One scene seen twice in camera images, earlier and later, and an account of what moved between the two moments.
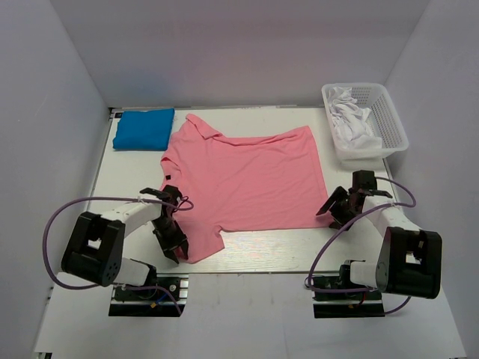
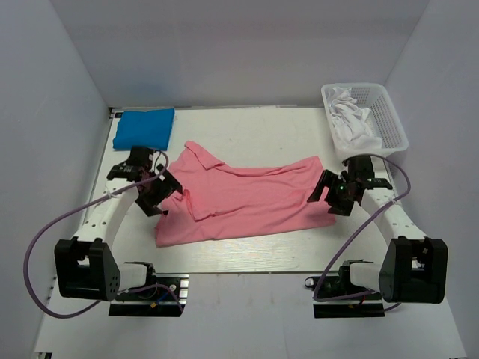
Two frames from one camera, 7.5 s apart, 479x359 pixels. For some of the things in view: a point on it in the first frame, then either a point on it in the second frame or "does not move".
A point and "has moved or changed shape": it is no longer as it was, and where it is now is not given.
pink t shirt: (263, 182) has moved or changed shape
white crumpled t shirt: (351, 129) does not move
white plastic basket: (364, 123) does not move
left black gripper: (179, 238) → (150, 204)
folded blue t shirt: (144, 130) does not move
